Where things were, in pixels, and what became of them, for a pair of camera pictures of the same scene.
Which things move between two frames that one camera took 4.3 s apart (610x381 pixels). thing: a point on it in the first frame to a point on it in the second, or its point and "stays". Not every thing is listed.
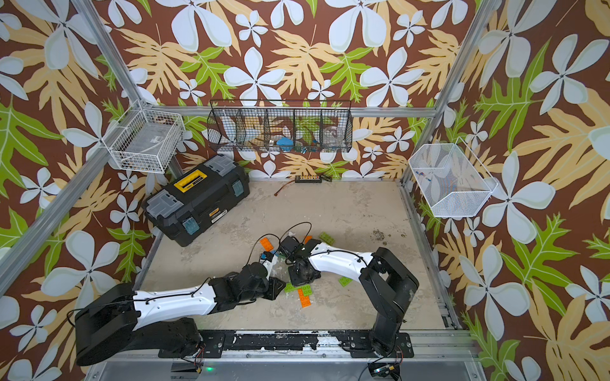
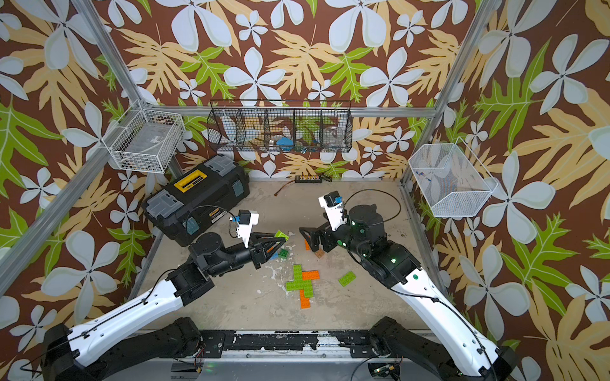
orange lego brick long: x=305 y=301 stays
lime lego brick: x=345 y=281 stays
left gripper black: x=275 y=291 to x=256 y=245
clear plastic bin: x=450 y=180 stays
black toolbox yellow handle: x=188 y=205 stays
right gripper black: x=295 y=281 to x=326 y=232
